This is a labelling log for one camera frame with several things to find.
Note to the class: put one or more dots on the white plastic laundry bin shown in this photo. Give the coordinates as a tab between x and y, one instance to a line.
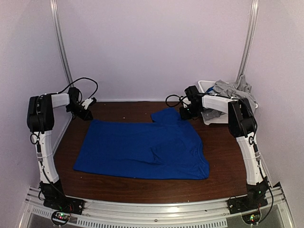
213	118

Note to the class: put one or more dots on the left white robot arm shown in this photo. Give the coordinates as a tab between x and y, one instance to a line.
41	121

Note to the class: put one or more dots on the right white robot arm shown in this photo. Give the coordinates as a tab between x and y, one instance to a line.
242	126

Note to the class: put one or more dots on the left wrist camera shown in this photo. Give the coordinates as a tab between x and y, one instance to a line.
88	102

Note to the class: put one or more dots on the left aluminium frame post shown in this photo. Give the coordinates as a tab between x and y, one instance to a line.
60	42

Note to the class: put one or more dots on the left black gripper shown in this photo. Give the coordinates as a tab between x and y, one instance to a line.
84	117

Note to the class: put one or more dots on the blue garment in bin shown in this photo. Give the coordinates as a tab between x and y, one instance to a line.
210	91

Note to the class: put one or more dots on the right aluminium frame post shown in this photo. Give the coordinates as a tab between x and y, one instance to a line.
252	23

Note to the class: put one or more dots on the aluminium frame post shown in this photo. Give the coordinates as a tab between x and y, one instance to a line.
60	42
252	23

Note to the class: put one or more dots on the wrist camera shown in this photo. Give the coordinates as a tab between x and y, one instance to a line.
184	100
88	102

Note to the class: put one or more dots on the aluminium front rail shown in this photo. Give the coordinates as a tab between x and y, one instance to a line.
205	214

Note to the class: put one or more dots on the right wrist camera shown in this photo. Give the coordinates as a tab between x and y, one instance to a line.
184	100

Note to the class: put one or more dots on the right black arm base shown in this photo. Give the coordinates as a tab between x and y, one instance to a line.
256	197

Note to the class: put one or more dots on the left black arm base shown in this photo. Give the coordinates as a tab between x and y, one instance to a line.
55	198

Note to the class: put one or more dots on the grey garment pile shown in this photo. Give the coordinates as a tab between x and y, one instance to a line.
237	89

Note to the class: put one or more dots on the blue t-shirt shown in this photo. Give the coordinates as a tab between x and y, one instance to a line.
165	148

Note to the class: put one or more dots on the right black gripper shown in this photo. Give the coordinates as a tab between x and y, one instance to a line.
185	116

